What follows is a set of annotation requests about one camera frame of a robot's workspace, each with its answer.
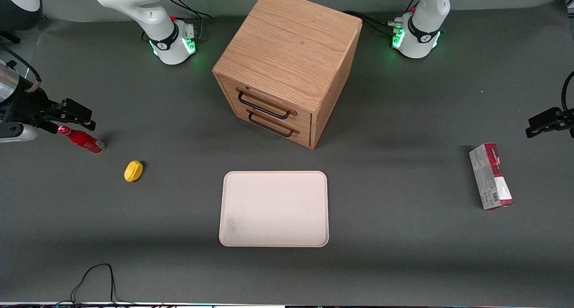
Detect black left arm base cables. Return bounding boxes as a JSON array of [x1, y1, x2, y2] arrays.
[[343, 0, 420, 38]]

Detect black arm base cables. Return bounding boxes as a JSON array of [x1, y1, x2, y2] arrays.
[[343, 0, 420, 38], [168, 0, 214, 43]]

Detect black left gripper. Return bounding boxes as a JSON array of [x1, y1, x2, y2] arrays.
[[526, 107, 574, 139]]

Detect red coke bottle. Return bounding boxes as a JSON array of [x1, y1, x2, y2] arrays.
[[58, 126, 105, 154]]

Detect black drawer handle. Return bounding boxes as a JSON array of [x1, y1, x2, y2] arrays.
[[236, 89, 298, 120], [247, 109, 300, 138]]

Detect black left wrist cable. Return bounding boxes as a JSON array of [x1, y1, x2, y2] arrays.
[[561, 70, 574, 117]]

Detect thin black table cable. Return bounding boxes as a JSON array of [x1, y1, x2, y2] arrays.
[[54, 263, 135, 307]]

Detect beige plastic tray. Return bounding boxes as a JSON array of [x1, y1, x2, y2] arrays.
[[218, 171, 330, 248]]

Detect black right arm base cables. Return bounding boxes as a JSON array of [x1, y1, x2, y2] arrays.
[[168, 0, 214, 43]]

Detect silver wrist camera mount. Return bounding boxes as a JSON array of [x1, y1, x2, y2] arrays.
[[0, 123, 38, 143]]

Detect wooden drawer cabinet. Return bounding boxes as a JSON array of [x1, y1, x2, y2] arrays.
[[212, 0, 363, 150]]

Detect red and grey carton box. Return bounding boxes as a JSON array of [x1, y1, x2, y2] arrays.
[[469, 143, 514, 211]]

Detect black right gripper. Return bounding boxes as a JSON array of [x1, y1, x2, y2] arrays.
[[0, 87, 96, 136]]

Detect yellow lemon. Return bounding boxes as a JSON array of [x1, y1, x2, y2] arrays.
[[124, 160, 144, 182]]

